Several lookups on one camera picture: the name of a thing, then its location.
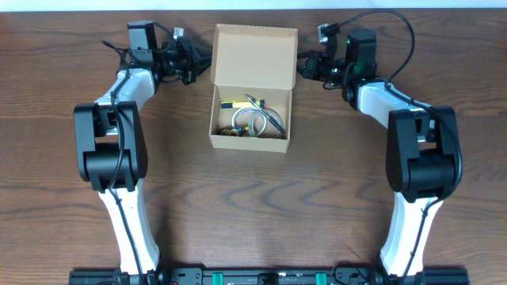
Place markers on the brown cardboard box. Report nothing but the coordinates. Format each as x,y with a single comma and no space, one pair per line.
261,62

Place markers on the black ballpoint pen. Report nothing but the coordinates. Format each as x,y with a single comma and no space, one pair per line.
270,118

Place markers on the yellow highlighter marker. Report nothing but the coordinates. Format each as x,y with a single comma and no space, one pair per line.
241,104

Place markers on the yellow correction tape dispenser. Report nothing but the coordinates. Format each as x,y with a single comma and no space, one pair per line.
235,131

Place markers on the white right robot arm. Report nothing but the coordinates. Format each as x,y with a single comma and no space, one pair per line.
423,161

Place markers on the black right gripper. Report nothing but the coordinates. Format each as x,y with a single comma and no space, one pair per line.
310,65

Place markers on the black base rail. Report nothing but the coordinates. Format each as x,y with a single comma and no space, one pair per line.
336,276

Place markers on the clear tape roll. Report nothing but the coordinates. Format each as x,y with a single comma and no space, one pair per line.
245,117
259,124

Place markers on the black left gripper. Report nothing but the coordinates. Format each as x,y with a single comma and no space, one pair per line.
194,57

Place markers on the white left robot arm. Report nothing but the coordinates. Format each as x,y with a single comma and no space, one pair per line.
111,148

